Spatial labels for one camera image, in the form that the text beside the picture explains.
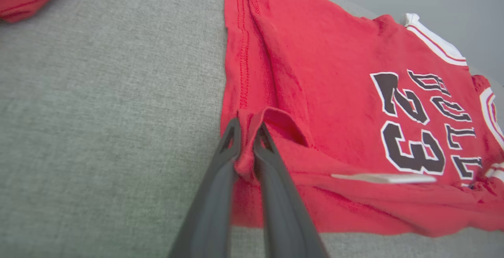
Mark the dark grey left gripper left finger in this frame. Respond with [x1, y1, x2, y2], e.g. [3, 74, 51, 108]
[169, 118, 242, 258]

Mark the red basketball jersey number 23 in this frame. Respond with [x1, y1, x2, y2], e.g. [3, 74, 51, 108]
[220, 0, 504, 238]

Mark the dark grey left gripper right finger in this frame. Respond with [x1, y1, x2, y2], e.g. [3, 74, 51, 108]
[253, 123, 329, 258]

